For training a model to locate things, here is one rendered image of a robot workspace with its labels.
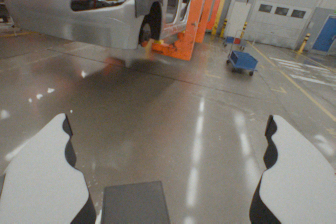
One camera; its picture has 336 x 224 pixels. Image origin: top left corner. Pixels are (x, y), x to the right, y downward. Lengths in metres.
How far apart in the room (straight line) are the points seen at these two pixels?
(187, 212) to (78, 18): 1.97
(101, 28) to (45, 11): 0.56
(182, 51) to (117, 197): 2.34
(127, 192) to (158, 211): 0.20
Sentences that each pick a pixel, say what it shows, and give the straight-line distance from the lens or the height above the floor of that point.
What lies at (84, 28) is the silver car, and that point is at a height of 0.95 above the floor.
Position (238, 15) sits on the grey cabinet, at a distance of 10.74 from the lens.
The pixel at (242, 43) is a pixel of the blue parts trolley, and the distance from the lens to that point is 8.58.
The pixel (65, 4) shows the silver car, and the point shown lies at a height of 1.14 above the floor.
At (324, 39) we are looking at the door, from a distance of 13.91.
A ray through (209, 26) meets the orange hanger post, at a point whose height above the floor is 0.66.
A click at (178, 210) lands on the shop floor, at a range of 1.51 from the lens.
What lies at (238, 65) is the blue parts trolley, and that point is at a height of 0.22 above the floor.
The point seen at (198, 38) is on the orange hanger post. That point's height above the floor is 0.63.
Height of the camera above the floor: 1.30
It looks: 29 degrees down
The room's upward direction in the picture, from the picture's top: 10 degrees clockwise
